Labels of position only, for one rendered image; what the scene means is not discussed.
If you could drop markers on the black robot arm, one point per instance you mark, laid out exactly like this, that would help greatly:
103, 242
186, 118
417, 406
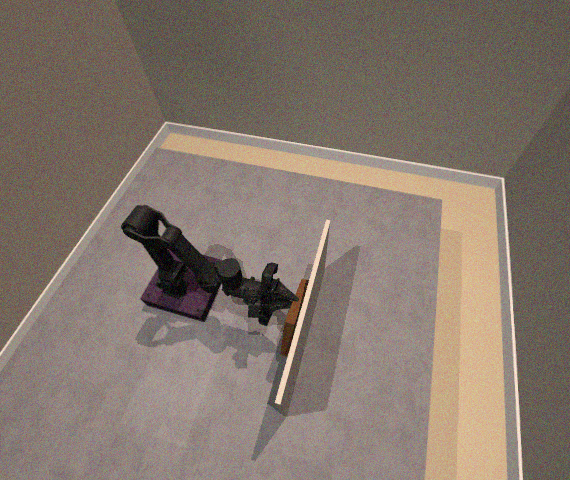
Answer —
142, 225

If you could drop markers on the dark brown picture frame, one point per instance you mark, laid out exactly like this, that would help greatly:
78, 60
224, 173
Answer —
292, 318

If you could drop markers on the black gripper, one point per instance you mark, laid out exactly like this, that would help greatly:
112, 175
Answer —
278, 294

